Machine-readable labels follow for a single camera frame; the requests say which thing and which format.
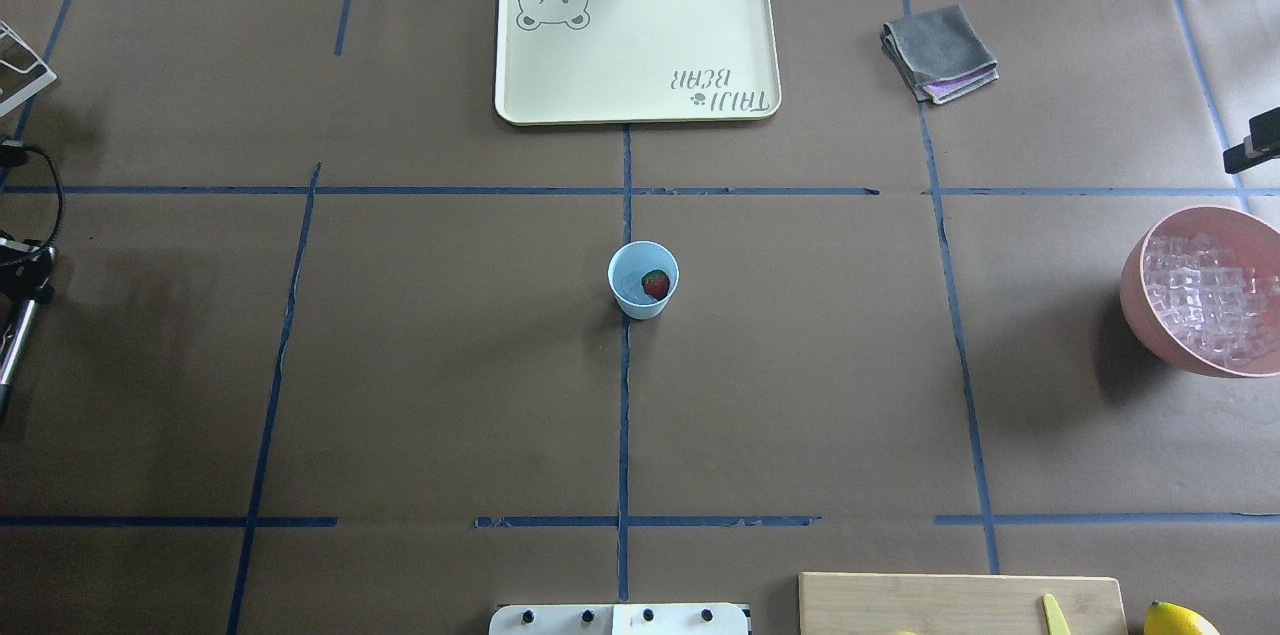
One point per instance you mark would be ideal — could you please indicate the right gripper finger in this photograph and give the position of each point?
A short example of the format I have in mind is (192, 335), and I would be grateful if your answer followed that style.
(1261, 144)

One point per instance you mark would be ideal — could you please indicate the steel muddler black tip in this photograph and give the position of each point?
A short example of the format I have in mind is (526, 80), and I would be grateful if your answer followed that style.
(16, 329)

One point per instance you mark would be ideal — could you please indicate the red strawberry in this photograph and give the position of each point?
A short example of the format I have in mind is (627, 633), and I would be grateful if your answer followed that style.
(656, 284)

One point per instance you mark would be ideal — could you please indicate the pink bowl with ice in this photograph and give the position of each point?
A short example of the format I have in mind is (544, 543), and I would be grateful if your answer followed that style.
(1200, 291)

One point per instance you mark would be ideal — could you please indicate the light blue cup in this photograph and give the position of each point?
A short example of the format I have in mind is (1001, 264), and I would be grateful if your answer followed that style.
(624, 273)

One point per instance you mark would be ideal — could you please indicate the grey folded cloth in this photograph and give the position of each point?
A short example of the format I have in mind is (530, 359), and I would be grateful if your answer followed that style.
(938, 54)

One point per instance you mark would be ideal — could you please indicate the yellow lemon near board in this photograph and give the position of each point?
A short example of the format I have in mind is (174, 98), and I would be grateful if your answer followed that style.
(1166, 618)

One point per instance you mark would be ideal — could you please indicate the yellow plastic knife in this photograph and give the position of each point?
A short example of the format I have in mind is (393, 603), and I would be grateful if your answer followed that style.
(1055, 619)

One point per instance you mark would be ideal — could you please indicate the cream bear tray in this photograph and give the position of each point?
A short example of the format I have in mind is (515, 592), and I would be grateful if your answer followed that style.
(568, 62)

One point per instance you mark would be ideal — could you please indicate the bamboo cutting board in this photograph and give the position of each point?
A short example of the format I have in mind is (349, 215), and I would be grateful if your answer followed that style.
(832, 603)

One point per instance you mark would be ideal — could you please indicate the white wire cup rack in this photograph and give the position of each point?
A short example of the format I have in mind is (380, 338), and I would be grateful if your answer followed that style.
(24, 74)

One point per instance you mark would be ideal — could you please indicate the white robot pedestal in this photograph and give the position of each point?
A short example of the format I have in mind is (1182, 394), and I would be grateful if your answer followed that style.
(622, 618)

